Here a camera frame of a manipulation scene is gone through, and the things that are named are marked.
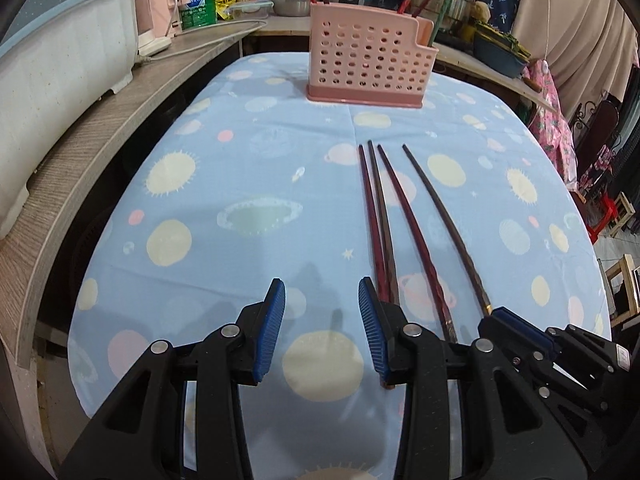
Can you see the green vegetables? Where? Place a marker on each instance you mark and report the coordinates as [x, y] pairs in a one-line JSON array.
[[505, 40]]

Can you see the dark metal chair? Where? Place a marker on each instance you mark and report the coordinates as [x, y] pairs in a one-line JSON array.
[[597, 140]]

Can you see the pink floral cloth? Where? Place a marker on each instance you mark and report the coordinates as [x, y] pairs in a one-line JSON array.
[[550, 110]]

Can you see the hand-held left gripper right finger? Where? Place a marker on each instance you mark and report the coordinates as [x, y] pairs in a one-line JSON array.
[[375, 335]]

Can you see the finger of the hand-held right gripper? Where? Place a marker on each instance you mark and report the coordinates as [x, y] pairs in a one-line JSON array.
[[522, 332], [530, 365]]

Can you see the pink electric kettle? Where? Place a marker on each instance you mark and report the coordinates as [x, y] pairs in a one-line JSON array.
[[160, 0]]

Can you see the red stool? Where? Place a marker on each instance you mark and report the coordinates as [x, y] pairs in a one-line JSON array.
[[602, 217]]

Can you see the white dish drainer teal lid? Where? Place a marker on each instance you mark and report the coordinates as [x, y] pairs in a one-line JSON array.
[[65, 85]]

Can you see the blue planet print tablecloth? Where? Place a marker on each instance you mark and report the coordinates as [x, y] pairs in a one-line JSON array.
[[240, 180]]

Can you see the wooden stool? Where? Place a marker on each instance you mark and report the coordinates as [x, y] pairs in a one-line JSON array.
[[625, 285]]

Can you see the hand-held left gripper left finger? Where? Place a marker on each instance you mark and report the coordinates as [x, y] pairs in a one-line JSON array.
[[267, 335]]

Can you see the blue basin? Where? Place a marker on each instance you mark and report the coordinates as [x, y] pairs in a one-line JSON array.
[[500, 60]]

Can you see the beige curtain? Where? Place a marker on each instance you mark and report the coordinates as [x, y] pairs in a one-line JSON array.
[[575, 25]]

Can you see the clear food container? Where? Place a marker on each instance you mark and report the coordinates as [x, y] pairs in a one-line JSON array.
[[250, 10]]

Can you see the pink perforated chopstick holder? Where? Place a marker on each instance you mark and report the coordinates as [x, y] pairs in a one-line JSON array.
[[365, 60]]

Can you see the yellow packet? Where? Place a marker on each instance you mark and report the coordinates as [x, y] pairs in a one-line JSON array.
[[225, 2]]

